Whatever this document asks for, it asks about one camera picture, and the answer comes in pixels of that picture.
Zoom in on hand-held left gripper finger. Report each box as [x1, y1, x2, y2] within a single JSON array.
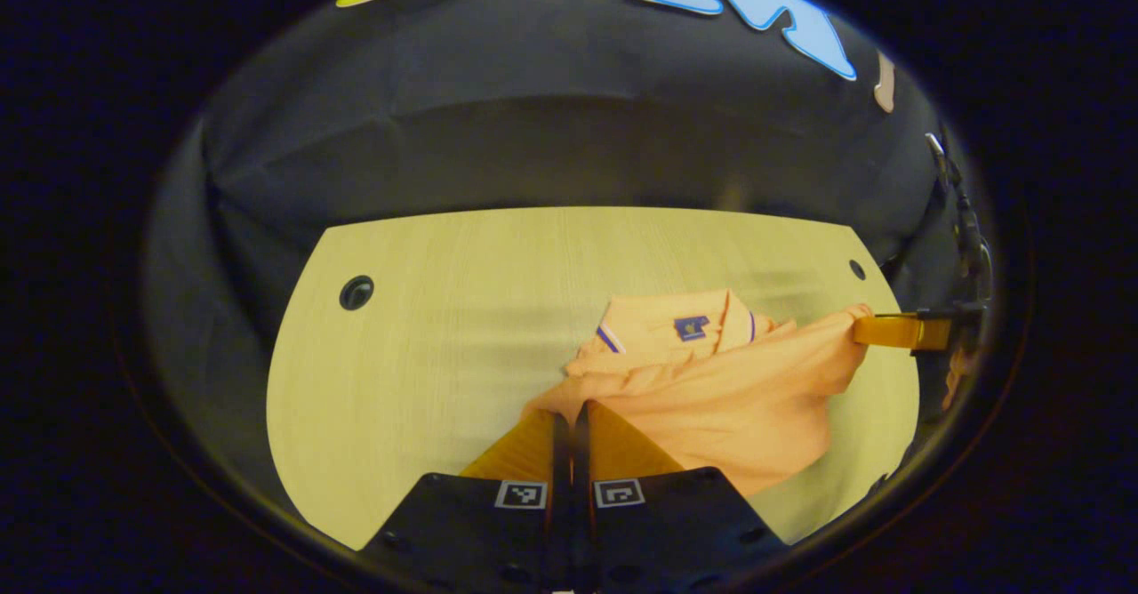
[[363, 407, 574, 594], [573, 400, 789, 594]]

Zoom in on orange T-shirt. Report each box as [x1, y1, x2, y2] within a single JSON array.
[[523, 288, 877, 499]]

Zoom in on black backdrop cloth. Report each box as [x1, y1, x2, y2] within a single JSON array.
[[142, 0, 997, 524]]

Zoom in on black cable bundle with connectors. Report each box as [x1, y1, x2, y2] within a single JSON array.
[[923, 132, 995, 306]]

